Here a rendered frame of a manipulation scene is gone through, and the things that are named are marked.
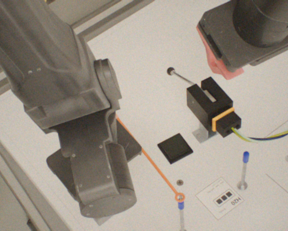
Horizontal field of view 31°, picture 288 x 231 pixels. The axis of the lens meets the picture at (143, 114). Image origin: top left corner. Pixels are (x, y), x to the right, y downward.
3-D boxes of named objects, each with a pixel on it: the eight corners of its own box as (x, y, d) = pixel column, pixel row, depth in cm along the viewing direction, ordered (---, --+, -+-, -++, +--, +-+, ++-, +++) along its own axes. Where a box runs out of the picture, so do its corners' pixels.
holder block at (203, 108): (210, 93, 77) (210, 75, 74) (232, 118, 74) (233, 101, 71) (186, 105, 76) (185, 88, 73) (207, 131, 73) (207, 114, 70)
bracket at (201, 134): (216, 120, 80) (217, 99, 76) (225, 130, 79) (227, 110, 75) (191, 133, 79) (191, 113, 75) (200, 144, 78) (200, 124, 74)
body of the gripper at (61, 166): (143, 155, 65) (144, 127, 58) (77, 204, 61) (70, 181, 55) (111, 120, 67) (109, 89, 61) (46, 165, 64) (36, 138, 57)
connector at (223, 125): (220, 107, 74) (220, 98, 73) (242, 129, 72) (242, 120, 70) (203, 117, 74) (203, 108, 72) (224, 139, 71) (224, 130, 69)
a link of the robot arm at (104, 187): (104, 49, 48) (18, 78, 49) (133, 159, 43) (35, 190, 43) (132, 106, 59) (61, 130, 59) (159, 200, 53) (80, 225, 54)
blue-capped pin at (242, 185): (243, 179, 74) (247, 145, 67) (249, 187, 73) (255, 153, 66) (234, 184, 73) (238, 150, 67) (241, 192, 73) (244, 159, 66)
